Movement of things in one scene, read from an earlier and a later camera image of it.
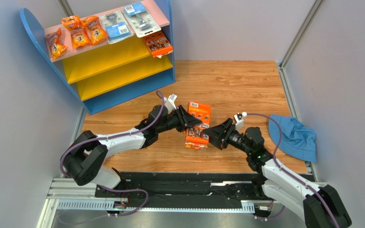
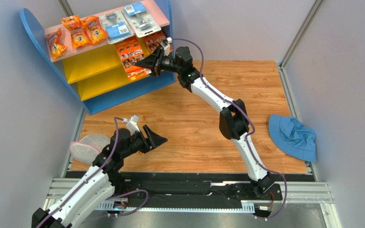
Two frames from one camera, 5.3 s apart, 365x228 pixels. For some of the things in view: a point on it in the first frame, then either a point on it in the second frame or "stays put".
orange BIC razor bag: x=80 y=36 stays put
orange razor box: x=194 y=138 to x=130 y=52
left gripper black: x=185 y=119 to x=153 y=140
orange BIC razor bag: x=95 y=31 stays put
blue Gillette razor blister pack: x=141 y=22 stays put
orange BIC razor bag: x=56 y=43 stays put
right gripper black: x=226 y=134 to x=158 y=61
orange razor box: x=158 y=44 stays put
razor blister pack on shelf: x=116 y=27 stays put
